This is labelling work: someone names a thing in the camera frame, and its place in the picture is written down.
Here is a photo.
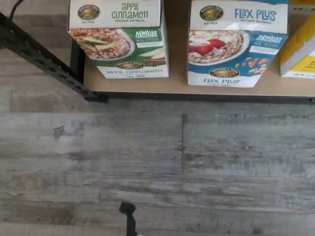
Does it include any blue flax plus oatmeal box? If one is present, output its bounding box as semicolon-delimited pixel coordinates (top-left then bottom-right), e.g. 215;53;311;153
187;0;289;89

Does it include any black metal shelf rack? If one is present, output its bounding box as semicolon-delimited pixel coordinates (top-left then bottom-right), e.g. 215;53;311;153
0;0;315;105

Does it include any green apple cinnamon oatmeal box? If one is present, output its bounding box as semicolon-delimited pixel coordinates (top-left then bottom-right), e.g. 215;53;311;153
68;0;170;80

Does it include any yellow purely elizabeth box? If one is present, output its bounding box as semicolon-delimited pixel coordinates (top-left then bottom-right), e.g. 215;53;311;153
279;11;315;79

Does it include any black rod with bent tip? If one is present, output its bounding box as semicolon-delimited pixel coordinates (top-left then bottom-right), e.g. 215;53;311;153
119;201;137;236

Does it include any black power cable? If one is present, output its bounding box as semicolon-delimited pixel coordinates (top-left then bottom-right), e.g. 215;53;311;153
9;0;24;19

